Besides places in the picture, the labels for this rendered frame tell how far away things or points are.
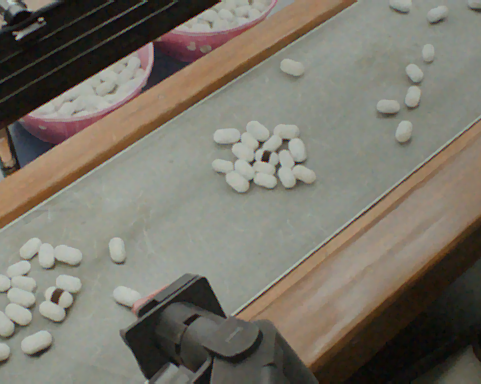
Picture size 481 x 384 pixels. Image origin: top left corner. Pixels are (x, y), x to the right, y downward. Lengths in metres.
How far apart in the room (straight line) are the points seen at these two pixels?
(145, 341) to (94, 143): 0.41
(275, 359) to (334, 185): 0.52
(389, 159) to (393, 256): 0.18
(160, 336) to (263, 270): 0.27
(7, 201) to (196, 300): 0.37
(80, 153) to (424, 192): 0.47
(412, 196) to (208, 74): 0.35
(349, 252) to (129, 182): 0.31
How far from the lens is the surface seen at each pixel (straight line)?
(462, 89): 1.21
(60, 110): 1.13
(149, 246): 0.96
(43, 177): 1.02
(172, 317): 0.69
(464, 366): 1.24
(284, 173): 1.02
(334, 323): 0.89
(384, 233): 0.97
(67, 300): 0.91
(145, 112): 1.08
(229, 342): 0.59
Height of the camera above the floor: 1.54
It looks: 54 degrees down
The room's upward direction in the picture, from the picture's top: 4 degrees counter-clockwise
